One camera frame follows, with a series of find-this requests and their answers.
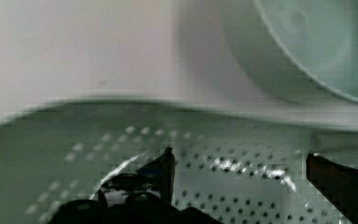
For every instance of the green plastic strainer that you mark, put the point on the green plastic strainer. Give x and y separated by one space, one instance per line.
236 170

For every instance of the green plastic mug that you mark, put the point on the green plastic mug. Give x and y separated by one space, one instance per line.
304 51

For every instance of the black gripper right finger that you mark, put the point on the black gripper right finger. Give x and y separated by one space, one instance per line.
337 183

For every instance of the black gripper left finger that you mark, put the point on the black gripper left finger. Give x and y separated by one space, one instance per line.
156 176

